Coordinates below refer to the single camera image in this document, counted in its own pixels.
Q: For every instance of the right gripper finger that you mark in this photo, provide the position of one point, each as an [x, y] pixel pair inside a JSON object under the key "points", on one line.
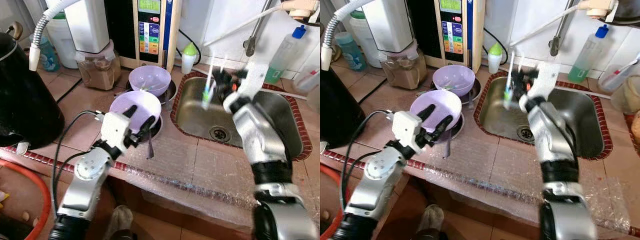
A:
{"points": [[517, 90], [222, 76], [222, 90], [517, 76]]}

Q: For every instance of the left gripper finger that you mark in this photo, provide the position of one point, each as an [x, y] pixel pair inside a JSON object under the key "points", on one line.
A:
{"points": [[427, 112], [148, 125], [444, 126], [131, 111]]}

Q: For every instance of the white green toothbrush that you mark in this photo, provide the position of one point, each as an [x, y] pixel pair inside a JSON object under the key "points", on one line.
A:
{"points": [[207, 95], [509, 92]]}

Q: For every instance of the steel spoon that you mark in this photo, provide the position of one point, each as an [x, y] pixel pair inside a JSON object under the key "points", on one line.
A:
{"points": [[448, 147], [150, 147]]}

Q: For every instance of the steel kitchen sink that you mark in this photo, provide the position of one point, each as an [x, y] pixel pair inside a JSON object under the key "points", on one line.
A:
{"points": [[500, 115], [200, 110]]}

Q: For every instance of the purple plastic bowl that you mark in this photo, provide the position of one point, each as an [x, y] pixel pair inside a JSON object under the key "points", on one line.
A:
{"points": [[150, 77], [120, 107], [454, 77], [445, 102]]}

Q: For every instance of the white bottle green cap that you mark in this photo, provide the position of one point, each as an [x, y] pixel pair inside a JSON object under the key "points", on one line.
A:
{"points": [[188, 60], [494, 59]]}

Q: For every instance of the sink drain strainer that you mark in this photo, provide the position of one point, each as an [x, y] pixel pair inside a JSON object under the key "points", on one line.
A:
{"points": [[219, 134], [525, 132]]}

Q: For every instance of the grey metal faucet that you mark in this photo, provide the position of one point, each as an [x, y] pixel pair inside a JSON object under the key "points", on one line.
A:
{"points": [[557, 42], [252, 42]]}

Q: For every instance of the white faucet pipe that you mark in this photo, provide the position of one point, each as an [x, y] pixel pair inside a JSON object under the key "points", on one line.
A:
{"points": [[545, 25], [235, 30]]}

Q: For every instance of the plastic jar brown contents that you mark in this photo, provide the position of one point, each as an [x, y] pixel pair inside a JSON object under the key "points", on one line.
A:
{"points": [[97, 70], [402, 70]]}

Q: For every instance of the clear soap bottle blue cap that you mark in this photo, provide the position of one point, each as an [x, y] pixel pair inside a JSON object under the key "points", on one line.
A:
{"points": [[587, 55], [282, 55]]}

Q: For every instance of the clear plastic container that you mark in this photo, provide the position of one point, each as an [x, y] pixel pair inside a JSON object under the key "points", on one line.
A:
{"points": [[307, 80], [615, 80]]}

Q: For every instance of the clear bubble wrap sheet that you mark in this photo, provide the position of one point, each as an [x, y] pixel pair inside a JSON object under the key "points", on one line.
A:
{"points": [[200, 175], [500, 175]]}

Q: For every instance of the beige water ionizer panel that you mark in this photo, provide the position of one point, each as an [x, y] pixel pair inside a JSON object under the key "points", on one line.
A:
{"points": [[455, 30], [152, 30]]}

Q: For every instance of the black kettle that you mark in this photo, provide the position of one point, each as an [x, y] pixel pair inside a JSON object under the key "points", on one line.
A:
{"points": [[25, 100], [340, 100]]}

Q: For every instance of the white water filter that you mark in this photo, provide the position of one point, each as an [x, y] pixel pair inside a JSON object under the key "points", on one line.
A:
{"points": [[87, 25], [392, 20]]}

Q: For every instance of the teal plastic bottle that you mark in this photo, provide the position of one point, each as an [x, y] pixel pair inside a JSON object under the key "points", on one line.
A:
{"points": [[47, 55], [350, 52]]}

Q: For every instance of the white plastic jug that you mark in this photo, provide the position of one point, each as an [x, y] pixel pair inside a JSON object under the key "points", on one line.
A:
{"points": [[362, 35], [62, 40]]}

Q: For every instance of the tan glass jar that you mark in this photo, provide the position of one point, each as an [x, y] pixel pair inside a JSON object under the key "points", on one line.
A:
{"points": [[627, 95]]}

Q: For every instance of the orange plastic basin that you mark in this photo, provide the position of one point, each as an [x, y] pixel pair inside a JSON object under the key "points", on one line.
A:
{"points": [[332, 200], [45, 200]]}

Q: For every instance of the black pan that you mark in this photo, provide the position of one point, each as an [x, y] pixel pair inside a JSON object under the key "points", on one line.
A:
{"points": [[627, 10]]}

